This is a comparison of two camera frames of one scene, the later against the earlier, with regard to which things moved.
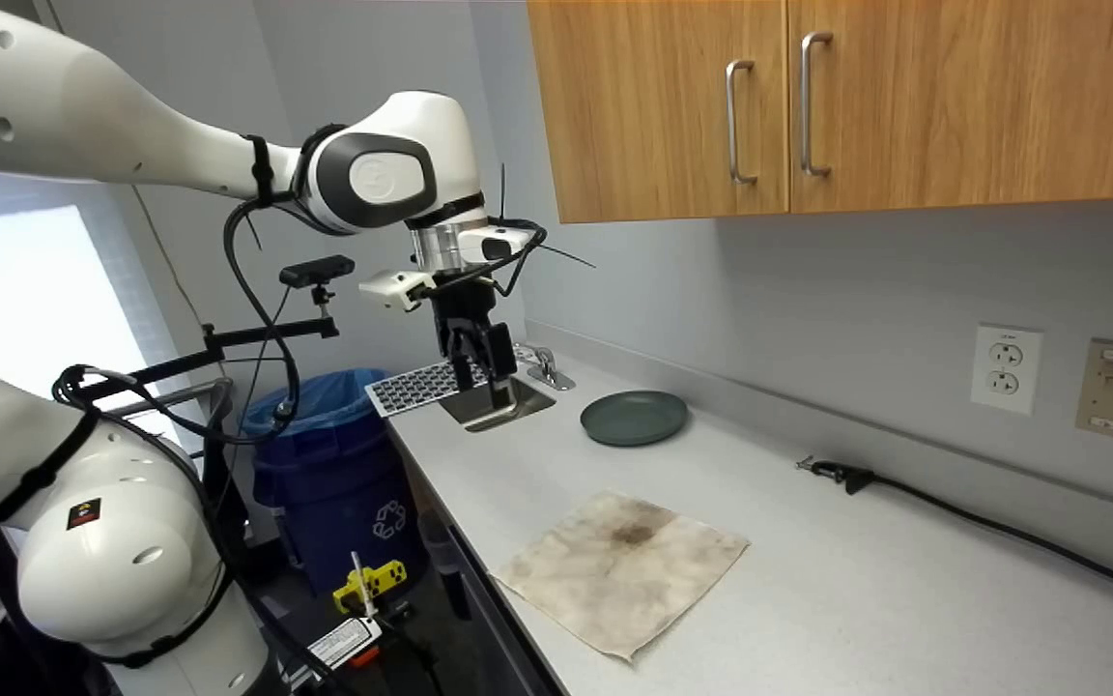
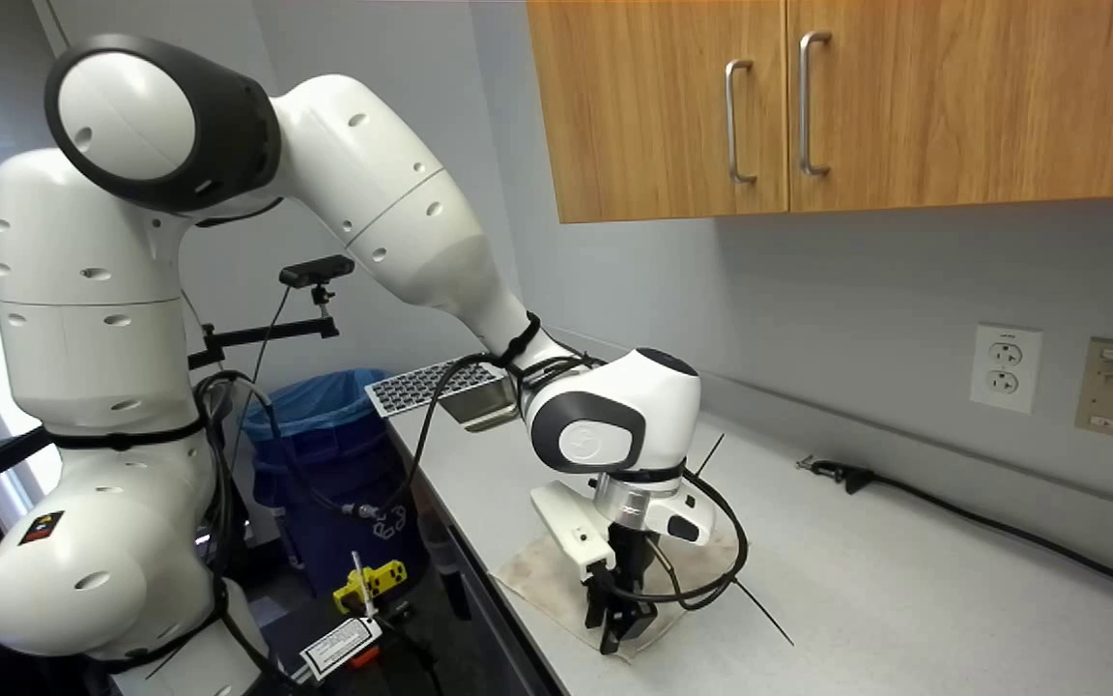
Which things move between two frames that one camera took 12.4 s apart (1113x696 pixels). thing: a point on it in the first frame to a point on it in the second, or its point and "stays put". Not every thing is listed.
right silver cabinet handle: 807,101 stays put
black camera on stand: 306,271 stays put
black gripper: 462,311 to 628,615
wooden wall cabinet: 673,110 stays put
